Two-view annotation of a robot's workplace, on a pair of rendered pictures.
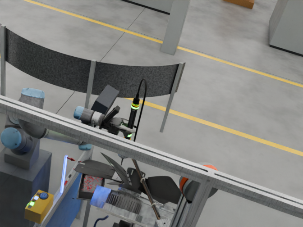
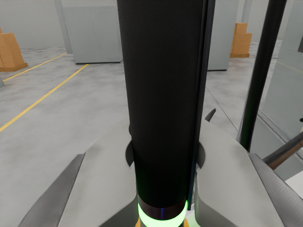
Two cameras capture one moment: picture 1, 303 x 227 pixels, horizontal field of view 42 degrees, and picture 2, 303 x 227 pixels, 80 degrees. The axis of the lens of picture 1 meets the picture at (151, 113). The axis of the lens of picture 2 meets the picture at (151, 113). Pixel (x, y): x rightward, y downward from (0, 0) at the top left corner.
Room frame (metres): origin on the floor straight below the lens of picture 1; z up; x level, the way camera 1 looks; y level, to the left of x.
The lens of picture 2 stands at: (1.77, 0.18, 1.63)
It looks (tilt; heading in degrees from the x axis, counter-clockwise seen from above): 29 degrees down; 266
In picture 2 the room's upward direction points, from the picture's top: 2 degrees counter-clockwise
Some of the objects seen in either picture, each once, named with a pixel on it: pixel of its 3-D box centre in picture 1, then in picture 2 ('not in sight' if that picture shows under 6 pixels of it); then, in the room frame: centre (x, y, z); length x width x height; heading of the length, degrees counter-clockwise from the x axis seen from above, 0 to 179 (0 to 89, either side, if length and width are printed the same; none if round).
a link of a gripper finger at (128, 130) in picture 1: (126, 132); (212, 183); (1.73, 0.11, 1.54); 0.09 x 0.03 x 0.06; 73
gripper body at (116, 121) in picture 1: (110, 124); not in sight; (1.77, 0.21, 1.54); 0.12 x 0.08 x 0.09; 83
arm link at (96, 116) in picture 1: (97, 119); not in sight; (1.77, 0.29, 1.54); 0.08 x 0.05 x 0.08; 173
